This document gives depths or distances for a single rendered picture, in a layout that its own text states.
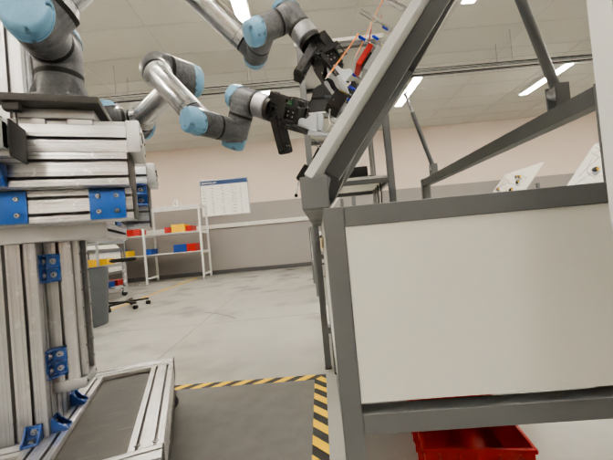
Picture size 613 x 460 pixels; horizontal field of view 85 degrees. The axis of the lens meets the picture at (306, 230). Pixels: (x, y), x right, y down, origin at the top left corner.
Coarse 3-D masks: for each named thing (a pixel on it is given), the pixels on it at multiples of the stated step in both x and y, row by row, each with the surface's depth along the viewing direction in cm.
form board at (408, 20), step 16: (416, 0) 64; (416, 16) 72; (400, 32) 64; (384, 48) 64; (384, 64) 67; (368, 80) 64; (352, 96) 64; (368, 96) 73; (352, 112) 64; (336, 128) 64; (336, 144) 69; (320, 160) 64
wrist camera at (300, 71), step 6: (306, 48) 97; (312, 48) 97; (306, 54) 96; (312, 54) 96; (300, 60) 95; (306, 60) 96; (300, 66) 95; (306, 66) 96; (294, 72) 95; (300, 72) 94; (306, 72) 99; (294, 78) 97; (300, 78) 96
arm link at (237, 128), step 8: (232, 112) 102; (232, 120) 101; (240, 120) 102; (248, 120) 103; (232, 128) 100; (240, 128) 103; (248, 128) 105; (224, 136) 100; (232, 136) 102; (240, 136) 104; (224, 144) 105; (232, 144) 104; (240, 144) 105
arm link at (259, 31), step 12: (264, 12) 96; (276, 12) 96; (252, 24) 93; (264, 24) 94; (276, 24) 96; (252, 36) 95; (264, 36) 96; (276, 36) 98; (252, 48) 103; (264, 48) 102
